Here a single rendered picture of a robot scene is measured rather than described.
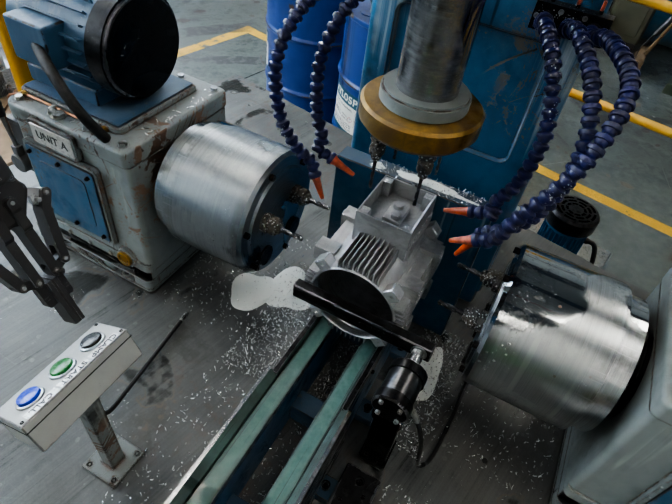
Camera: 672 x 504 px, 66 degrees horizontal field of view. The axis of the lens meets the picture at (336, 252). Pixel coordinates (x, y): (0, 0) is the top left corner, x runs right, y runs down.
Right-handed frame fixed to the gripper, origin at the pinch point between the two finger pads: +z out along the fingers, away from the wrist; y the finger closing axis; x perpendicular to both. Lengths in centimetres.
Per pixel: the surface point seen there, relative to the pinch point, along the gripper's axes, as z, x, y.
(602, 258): 99, -46, 148
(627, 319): 25, -62, 37
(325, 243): 14.2, -16.8, 34.5
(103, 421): 20.1, 1.8, -4.5
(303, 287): 18.4, -15.0, 27.4
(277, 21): 5, 107, 202
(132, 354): 11.5, -3.7, 2.1
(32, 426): 8.8, -3.7, -12.5
